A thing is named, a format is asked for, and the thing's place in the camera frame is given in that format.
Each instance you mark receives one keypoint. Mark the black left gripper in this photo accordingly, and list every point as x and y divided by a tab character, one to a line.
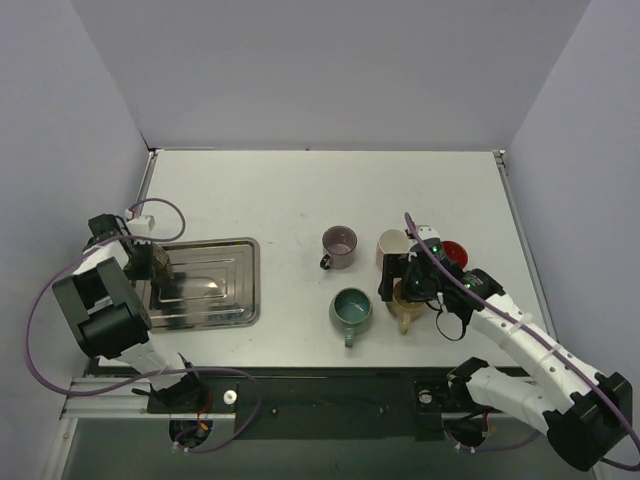
151	263

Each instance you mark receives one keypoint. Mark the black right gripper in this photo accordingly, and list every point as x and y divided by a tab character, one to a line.
392	270

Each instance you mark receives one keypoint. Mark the brown small mug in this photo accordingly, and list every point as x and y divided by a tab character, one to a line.
162	270

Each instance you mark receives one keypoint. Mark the beige round mug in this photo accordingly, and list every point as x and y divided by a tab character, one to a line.
403	311

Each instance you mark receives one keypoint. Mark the pink faceted mug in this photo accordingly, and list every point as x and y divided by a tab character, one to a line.
392	241

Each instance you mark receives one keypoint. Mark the red mug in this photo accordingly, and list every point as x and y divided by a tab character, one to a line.
456	252

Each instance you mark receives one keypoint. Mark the green mug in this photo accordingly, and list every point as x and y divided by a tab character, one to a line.
350	312

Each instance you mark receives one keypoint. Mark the lilac mug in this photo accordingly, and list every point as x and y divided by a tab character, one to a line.
339	244

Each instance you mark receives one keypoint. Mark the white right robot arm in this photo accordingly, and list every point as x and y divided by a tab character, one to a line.
583	413

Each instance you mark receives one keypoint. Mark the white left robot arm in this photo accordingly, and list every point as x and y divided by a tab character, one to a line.
107	317

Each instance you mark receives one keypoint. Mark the metal tray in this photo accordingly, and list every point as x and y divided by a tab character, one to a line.
210	284

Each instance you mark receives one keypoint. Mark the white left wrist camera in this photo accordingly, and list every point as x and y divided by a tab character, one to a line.
139	225

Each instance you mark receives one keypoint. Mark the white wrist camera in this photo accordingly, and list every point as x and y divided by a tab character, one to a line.
139	225
426	233

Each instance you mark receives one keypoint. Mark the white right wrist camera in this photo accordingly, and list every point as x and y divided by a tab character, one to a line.
426	233

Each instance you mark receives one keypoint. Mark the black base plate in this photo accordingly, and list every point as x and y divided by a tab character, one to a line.
322	404

